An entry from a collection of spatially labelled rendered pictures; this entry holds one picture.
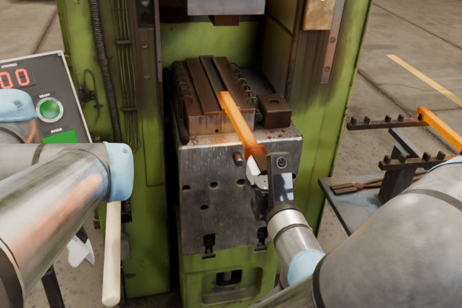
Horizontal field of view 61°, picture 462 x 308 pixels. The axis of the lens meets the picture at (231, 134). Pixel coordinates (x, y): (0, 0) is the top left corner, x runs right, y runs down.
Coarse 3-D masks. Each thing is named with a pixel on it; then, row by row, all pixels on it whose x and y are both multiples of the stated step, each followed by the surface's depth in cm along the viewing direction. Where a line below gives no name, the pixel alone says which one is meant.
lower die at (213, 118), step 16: (176, 64) 146; (192, 64) 144; (224, 64) 145; (192, 80) 133; (208, 80) 133; (224, 80) 131; (192, 96) 125; (208, 96) 123; (240, 96) 124; (192, 112) 116; (208, 112) 115; (224, 112) 116; (240, 112) 117; (192, 128) 116; (208, 128) 118; (224, 128) 119
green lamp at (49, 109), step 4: (48, 100) 91; (44, 104) 91; (48, 104) 91; (52, 104) 92; (56, 104) 92; (40, 108) 90; (44, 108) 91; (48, 108) 91; (52, 108) 92; (56, 108) 92; (40, 112) 90; (44, 112) 91; (48, 112) 91; (52, 112) 92; (56, 112) 92; (44, 116) 91; (48, 116) 91; (52, 116) 92; (56, 116) 92
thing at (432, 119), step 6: (420, 108) 133; (426, 108) 133; (426, 114) 129; (432, 114) 129; (426, 120) 129; (432, 120) 126; (438, 120) 126; (432, 126) 126; (438, 126) 124; (444, 126) 123; (438, 132) 124; (444, 132) 121; (450, 132) 120; (450, 138) 119; (456, 138) 117; (456, 144) 116
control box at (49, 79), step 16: (0, 64) 86; (16, 64) 88; (32, 64) 90; (48, 64) 92; (64, 64) 94; (16, 80) 88; (32, 80) 90; (48, 80) 92; (64, 80) 94; (32, 96) 90; (48, 96) 92; (64, 96) 94; (64, 112) 93; (80, 112) 96; (48, 128) 91; (64, 128) 93; (80, 128) 95
